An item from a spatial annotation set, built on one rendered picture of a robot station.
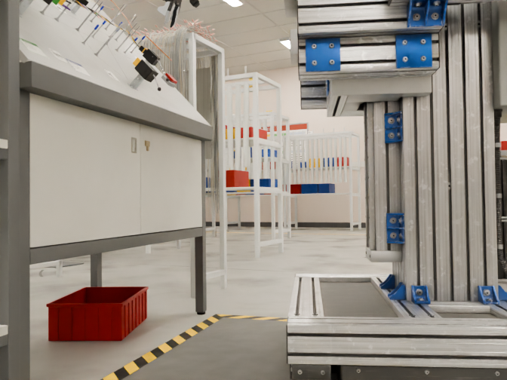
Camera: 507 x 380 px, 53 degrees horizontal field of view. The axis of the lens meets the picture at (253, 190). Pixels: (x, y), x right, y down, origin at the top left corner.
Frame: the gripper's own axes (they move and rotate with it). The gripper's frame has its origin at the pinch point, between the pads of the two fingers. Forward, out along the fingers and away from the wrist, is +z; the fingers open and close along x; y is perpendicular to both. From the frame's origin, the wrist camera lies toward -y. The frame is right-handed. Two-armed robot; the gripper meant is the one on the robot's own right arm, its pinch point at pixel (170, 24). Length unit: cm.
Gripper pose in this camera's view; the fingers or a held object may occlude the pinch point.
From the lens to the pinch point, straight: 229.7
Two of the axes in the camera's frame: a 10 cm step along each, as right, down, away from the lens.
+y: -9.4, -3.4, 0.8
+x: -1.4, 1.5, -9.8
